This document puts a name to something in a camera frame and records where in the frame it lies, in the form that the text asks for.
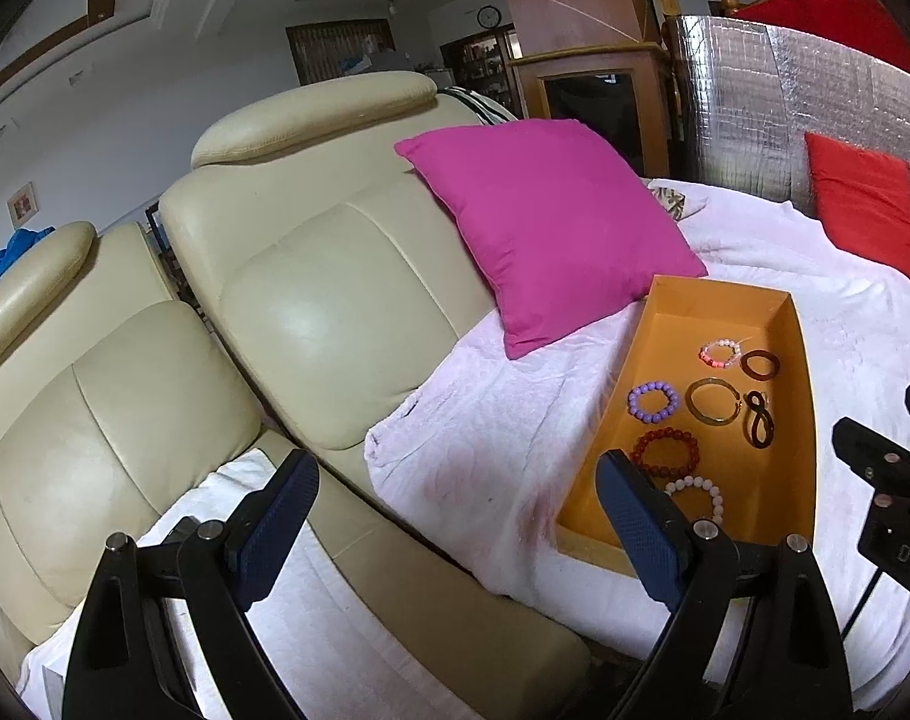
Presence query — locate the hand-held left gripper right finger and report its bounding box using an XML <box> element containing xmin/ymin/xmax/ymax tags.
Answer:
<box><xmin>596</xmin><ymin>449</ymin><xmax>854</xmax><ymax>720</ymax></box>

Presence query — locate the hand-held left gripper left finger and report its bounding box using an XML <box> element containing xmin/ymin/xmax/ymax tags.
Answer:
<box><xmin>61</xmin><ymin>448</ymin><xmax>322</xmax><ymax>720</ymax></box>

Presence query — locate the red bead bracelet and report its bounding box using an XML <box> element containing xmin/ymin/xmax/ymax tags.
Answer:
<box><xmin>630</xmin><ymin>427</ymin><xmax>702</xmax><ymax>476</ymax></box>

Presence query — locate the white bead bracelet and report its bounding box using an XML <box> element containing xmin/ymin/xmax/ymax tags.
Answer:
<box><xmin>663</xmin><ymin>475</ymin><xmax>728</xmax><ymax>527</ymax></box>

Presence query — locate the purple bead bracelet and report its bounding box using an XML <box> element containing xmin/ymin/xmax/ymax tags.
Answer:
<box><xmin>626</xmin><ymin>382</ymin><xmax>681</xmax><ymax>424</ymax></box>

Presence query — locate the black hair tie with ring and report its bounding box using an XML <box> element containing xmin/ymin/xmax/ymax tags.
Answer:
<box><xmin>740</xmin><ymin>389</ymin><xmax>775</xmax><ymax>452</ymax></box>

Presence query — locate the gold bangle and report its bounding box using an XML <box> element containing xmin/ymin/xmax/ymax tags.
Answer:
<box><xmin>684</xmin><ymin>378</ymin><xmax>743</xmax><ymax>425</ymax></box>

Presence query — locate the maroon hair tie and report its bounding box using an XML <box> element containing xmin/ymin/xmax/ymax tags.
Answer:
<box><xmin>738</xmin><ymin>348</ymin><xmax>783</xmax><ymax>382</ymax></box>

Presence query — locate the pink clear bead bracelet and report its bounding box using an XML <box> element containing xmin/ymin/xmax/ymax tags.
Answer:
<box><xmin>698</xmin><ymin>339</ymin><xmax>745</xmax><ymax>371</ymax></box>

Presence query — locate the orange cardboard box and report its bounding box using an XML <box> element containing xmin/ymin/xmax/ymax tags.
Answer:
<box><xmin>555</xmin><ymin>274</ymin><xmax>816</xmax><ymax>580</ymax></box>

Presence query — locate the white towel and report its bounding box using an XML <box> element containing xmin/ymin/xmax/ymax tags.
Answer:
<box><xmin>18</xmin><ymin>448</ymin><xmax>435</xmax><ymax>720</ymax></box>

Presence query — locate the pale pink blanket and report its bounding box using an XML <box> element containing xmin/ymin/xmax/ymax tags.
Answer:
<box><xmin>364</xmin><ymin>178</ymin><xmax>910</xmax><ymax>692</ymax></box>

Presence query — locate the red cushion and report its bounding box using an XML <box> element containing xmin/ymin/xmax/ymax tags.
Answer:
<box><xmin>804</xmin><ymin>132</ymin><xmax>910</xmax><ymax>283</ymax></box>

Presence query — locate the cream leather sofa seat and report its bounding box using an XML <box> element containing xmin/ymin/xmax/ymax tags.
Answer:
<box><xmin>0</xmin><ymin>220</ymin><xmax>277</xmax><ymax>662</ymax></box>
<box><xmin>158</xmin><ymin>70</ymin><xmax>600</xmax><ymax>720</ymax></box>

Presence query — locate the magenta cushion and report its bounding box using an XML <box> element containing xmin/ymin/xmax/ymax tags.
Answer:
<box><xmin>394</xmin><ymin>118</ymin><xmax>710</xmax><ymax>362</ymax></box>

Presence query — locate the patterned beige cushion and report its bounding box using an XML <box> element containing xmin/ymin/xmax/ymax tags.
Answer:
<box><xmin>645</xmin><ymin>179</ymin><xmax>711</xmax><ymax>223</ymax></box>

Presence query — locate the silver foil panel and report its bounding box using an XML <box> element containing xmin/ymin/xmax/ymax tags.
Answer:
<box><xmin>663</xmin><ymin>13</ymin><xmax>910</xmax><ymax>212</ymax></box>

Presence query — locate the blue cloth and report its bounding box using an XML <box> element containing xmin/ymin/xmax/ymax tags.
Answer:
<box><xmin>0</xmin><ymin>226</ymin><xmax>55</xmax><ymax>302</ymax></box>

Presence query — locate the red cloth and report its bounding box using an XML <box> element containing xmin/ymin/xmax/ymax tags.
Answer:
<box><xmin>731</xmin><ymin>0</ymin><xmax>910</xmax><ymax>85</ymax></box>

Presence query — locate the striped cloth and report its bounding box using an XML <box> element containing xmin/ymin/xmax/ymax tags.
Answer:
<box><xmin>443</xmin><ymin>85</ymin><xmax>517</xmax><ymax>129</ymax></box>

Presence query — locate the wooden cabinet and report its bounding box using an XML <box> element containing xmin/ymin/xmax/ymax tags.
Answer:
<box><xmin>510</xmin><ymin>43</ymin><xmax>675</xmax><ymax>182</ymax></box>

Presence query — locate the window with brown blinds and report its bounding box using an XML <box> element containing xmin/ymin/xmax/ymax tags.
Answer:
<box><xmin>285</xmin><ymin>18</ymin><xmax>397</xmax><ymax>88</ymax></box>

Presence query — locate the dark display shelf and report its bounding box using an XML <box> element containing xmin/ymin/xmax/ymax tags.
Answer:
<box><xmin>439</xmin><ymin>25</ymin><xmax>517</xmax><ymax>115</ymax></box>

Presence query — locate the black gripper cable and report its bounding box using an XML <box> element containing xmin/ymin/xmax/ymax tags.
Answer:
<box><xmin>840</xmin><ymin>574</ymin><xmax>885</xmax><ymax>640</ymax></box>

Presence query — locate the small framed wall picture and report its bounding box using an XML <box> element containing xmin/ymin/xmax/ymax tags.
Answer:
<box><xmin>8</xmin><ymin>183</ymin><xmax>40</xmax><ymax>227</ymax></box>

